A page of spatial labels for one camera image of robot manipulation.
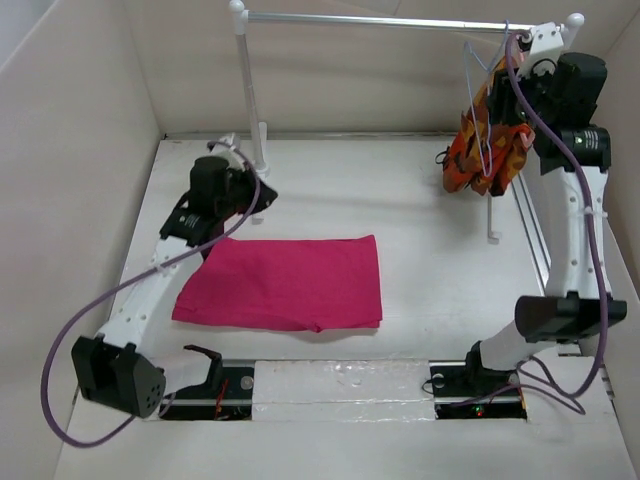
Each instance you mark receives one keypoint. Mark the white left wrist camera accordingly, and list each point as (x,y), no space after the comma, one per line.
(226,147)

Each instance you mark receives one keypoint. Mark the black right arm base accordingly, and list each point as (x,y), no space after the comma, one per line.
(466,390)

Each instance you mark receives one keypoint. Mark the orange camouflage shorts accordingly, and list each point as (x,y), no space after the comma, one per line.
(484,157)

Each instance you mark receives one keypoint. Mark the white clothes rack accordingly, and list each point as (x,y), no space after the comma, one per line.
(241,17)

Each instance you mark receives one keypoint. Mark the aluminium table edge rail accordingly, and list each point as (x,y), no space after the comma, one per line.
(534,233)

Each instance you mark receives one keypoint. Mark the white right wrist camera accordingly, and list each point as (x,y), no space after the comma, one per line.
(540,49)

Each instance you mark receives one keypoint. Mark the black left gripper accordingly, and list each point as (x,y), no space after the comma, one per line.
(245,177)

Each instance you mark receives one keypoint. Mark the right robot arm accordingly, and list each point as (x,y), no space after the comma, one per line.
(574,158)

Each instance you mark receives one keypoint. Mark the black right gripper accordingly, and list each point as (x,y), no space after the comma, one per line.
(503,94)

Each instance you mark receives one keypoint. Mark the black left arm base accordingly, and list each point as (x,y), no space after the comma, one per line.
(224,394)

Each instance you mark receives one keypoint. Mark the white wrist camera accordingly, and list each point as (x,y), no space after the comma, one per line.
(226,147)
(540,49)

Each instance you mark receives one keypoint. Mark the pink trousers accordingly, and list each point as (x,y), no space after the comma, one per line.
(285,286)

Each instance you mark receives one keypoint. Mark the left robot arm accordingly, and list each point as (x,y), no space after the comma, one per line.
(117,367)

